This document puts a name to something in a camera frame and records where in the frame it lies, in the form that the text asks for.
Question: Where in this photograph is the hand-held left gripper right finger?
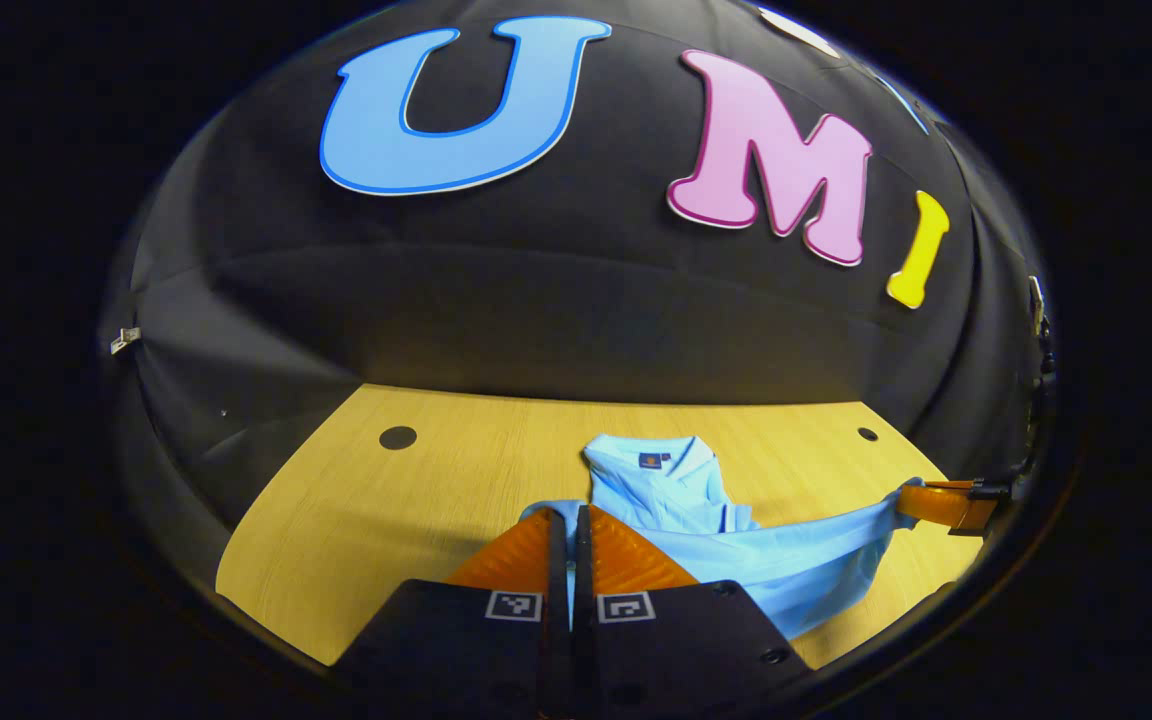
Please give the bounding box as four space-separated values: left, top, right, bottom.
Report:
572 503 819 720

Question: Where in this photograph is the light blue T-shirt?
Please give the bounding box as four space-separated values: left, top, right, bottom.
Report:
521 433 924 641

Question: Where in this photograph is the black backdrop cloth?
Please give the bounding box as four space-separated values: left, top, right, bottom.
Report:
96 0 1055 561

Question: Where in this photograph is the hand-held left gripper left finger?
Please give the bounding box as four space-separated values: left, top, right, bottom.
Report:
334 505 571 720

